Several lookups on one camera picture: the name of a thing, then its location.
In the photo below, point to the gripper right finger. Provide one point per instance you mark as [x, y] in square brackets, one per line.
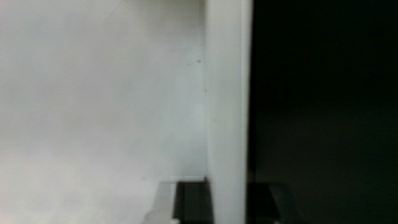
[270, 205]

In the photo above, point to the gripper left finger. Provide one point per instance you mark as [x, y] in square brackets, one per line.
[183, 203]

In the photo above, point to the white square tabletop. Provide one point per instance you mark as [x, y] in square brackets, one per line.
[122, 108]

